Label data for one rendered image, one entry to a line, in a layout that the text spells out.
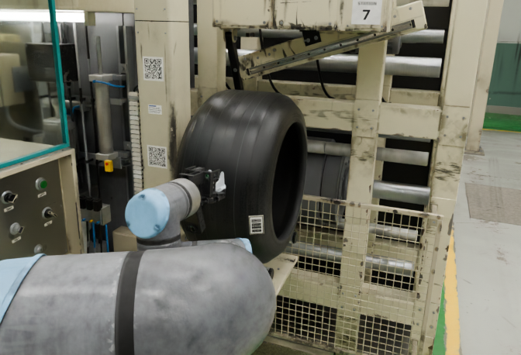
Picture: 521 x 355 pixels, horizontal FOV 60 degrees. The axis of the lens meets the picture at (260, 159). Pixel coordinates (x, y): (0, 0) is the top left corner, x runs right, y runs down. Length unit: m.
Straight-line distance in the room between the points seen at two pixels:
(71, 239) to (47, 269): 1.25
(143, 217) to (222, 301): 0.55
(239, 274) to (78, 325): 0.13
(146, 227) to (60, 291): 0.54
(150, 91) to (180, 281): 1.18
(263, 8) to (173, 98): 0.43
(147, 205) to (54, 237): 0.74
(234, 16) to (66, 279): 1.35
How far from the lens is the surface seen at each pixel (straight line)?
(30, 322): 0.39
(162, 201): 0.91
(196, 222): 1.12
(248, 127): 1.27
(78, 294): 0.39
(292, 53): 1.72
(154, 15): 1.49
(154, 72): 1.50
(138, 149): 1.60
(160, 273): 0.38
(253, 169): 1.23
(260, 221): 1.26
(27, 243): 1.54
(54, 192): 1.57
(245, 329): 0.41
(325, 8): 1.55
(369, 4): 1.53
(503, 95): 10.56
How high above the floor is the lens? 1.65
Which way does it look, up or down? 17 degrees down
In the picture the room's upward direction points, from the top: 1 degrees clockwise
